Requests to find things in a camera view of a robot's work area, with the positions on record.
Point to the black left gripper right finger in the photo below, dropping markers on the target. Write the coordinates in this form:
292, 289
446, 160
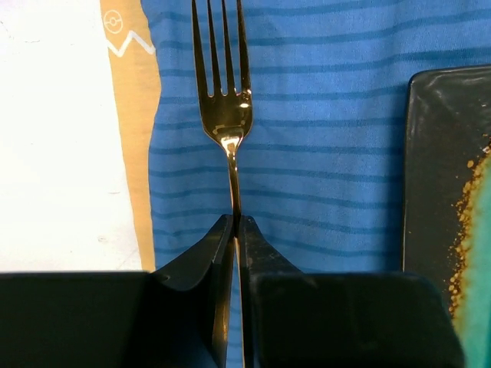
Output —
295, 319

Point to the black and teal square plate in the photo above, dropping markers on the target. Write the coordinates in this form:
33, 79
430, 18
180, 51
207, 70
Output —
447, 196

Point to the gold fork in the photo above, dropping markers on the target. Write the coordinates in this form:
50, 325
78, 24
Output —
227, 120

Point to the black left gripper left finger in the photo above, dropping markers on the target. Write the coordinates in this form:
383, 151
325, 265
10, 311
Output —
176, 316

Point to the blue Pikachu placemat cloth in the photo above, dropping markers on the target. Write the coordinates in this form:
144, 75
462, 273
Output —
322, 167

